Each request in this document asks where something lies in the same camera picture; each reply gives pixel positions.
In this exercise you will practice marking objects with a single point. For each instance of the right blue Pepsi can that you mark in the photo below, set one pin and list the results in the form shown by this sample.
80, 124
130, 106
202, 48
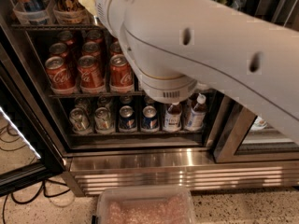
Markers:
149, 119

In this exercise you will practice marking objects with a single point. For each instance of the clear plastic storage bin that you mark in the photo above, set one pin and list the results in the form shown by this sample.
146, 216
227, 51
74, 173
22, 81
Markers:
145, 205

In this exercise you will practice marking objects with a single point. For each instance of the middle wire shelf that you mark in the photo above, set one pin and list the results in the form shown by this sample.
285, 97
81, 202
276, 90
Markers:
108, 94

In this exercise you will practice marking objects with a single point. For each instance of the left brown tea bottle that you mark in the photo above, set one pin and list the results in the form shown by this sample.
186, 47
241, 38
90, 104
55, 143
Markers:
172, 117

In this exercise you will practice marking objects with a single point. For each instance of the front right Coca-Cola can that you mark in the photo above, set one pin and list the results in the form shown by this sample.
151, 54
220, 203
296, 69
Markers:
120, 71

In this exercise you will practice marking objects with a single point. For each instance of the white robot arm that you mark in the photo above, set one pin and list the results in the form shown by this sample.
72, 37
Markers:
254, 62

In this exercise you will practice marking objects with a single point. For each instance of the second row left Coca-Cola can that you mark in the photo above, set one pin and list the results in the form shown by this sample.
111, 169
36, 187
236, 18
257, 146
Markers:
61, 49

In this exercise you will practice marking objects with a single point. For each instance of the blue pepsi can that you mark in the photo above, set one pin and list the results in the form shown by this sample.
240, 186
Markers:
127, 118
149, 119

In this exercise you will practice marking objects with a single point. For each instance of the front middle Coca-Cola can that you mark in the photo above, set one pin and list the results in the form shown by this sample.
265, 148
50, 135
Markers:
89, 71

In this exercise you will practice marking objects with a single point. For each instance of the silver soda can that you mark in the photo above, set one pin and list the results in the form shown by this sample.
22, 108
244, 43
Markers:
80, 121
103, 120

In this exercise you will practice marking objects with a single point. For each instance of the back middle Coca-Cola can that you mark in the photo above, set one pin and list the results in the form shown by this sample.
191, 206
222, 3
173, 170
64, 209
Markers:
96, 36

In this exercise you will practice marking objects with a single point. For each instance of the right brown tea bottle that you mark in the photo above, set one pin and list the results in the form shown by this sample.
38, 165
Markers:
195, 113

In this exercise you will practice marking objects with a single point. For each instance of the second row right Coca-Cola can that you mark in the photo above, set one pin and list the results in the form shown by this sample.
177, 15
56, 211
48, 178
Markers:
115, 48

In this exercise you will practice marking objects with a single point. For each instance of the front left Coca-Cola can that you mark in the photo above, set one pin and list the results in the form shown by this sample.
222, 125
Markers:
59, 73

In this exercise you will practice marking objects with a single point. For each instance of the orange LaCroix can left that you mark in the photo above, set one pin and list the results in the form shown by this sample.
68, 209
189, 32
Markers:
70, 12

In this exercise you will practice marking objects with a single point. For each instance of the blue can top shelf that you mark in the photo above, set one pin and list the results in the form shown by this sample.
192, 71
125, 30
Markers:
31, 12

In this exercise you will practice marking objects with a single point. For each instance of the top wire shelf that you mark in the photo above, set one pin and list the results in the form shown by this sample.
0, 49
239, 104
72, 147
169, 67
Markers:
55, 27

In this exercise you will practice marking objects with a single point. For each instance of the right fridge door frame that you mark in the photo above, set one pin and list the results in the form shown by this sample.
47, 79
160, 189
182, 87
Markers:
237, 134

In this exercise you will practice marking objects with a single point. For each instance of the open glass fridge door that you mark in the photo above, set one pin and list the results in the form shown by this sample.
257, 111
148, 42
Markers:
25, 156

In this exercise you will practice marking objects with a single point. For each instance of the left blue Pepsi can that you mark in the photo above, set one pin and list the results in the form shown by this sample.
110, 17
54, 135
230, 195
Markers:
127, 118

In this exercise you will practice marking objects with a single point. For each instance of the back left Coca-Cola can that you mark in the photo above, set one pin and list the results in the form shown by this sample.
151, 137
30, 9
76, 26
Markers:
68, 38

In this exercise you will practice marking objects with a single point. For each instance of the brown tea bottle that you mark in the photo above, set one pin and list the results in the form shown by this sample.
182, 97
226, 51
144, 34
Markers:
172, 117
195, 113

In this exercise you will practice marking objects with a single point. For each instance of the front left silver soda can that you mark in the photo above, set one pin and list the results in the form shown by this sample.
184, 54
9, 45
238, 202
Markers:
80, 121

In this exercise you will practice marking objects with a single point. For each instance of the stainless steel fridge base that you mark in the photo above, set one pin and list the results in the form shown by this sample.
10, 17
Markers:
190, 168

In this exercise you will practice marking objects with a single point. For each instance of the wire shelf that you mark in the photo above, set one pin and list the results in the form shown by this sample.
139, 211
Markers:
55, 27
108, 94

